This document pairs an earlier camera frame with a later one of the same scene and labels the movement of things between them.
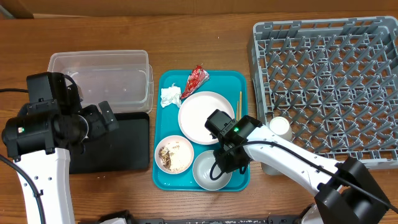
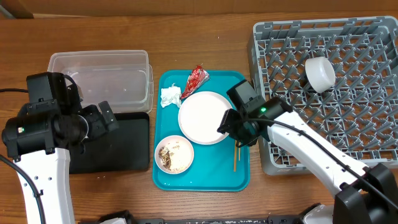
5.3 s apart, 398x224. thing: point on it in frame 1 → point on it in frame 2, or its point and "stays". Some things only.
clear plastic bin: (124, 78) stays
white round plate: (194, 111) stays
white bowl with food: (174, 154) stays
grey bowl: (201, 168) → (320, 73)
